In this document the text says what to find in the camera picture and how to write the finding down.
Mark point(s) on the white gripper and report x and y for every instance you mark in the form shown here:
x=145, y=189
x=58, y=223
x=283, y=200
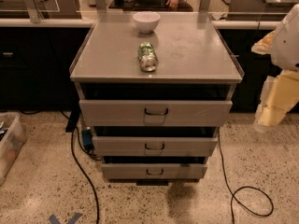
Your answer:
x=288, y=46

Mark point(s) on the grey drawer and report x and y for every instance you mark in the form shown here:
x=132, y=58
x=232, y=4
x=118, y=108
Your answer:
x=128, y=171
x=154, y=113
x=154, y=146

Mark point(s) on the grey metal drawer cabinet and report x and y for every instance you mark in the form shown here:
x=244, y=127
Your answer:
x=194, y=65

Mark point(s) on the person's hand in background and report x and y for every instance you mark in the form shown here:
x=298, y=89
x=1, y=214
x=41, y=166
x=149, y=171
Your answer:
x=172, y=4

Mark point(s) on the green soda can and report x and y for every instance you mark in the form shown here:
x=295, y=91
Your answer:
x=147, y=57

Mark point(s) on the white ceramic bowl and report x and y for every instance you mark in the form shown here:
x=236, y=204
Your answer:
x=146, y=21

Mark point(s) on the blue power adapter box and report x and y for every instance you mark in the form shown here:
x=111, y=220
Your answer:
x=87, y=138

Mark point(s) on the clear plastic storage bin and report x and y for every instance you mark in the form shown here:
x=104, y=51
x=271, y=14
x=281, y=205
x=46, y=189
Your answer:
x=12, y=138

